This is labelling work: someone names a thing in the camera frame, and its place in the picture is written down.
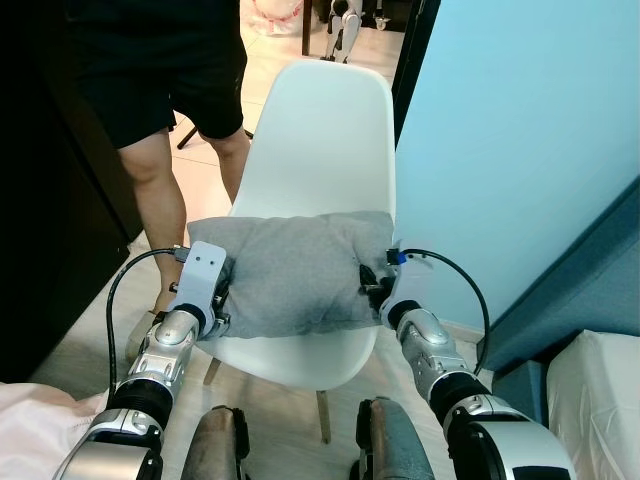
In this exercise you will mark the robot right leg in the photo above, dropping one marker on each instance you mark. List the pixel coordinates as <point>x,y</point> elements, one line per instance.
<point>395,440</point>

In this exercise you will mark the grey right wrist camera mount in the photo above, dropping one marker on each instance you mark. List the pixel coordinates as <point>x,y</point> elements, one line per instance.
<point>410,290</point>

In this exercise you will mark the pale pink cloth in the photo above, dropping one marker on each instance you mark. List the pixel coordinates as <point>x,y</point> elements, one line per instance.
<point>45,430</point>

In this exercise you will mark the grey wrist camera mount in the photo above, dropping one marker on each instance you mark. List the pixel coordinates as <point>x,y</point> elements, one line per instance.
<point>410,290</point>
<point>205,265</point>

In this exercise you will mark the white humanoid robot legs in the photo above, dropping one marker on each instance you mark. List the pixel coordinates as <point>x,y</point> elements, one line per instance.
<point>345,30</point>

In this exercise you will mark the robot left leg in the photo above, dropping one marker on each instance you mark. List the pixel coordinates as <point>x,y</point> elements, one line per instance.
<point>220,445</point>

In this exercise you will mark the black stand leg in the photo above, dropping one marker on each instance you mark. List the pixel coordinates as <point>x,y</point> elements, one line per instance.
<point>188,135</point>

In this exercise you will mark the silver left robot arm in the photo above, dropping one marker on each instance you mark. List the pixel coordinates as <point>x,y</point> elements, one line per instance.
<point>165,350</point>

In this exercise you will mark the black door frame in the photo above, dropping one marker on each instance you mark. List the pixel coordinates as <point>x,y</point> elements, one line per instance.
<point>415,60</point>

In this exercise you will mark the brown wooden furniture leg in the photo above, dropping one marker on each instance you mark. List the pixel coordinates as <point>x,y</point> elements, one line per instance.
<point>306,25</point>

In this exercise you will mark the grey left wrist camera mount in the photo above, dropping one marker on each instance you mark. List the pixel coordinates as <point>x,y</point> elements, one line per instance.
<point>205,265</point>

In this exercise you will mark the person in black shorts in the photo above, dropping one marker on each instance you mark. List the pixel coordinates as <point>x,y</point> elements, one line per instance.
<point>150,70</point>

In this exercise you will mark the dark wardrobe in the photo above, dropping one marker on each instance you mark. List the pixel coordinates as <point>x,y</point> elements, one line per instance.
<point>50,200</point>

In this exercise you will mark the pink white soft item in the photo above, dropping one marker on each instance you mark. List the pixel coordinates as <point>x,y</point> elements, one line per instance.
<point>275,12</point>

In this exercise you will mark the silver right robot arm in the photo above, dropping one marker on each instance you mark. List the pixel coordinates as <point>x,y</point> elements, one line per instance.
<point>430,350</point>

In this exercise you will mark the white plastic shell chair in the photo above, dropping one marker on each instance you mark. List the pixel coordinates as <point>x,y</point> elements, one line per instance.
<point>320,130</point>

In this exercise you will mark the robot leg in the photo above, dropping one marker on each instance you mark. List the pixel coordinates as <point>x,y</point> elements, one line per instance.
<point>395,440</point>
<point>220,445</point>

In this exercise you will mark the grey fabric pillow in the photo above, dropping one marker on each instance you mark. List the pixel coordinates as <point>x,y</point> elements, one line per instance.
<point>290,270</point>

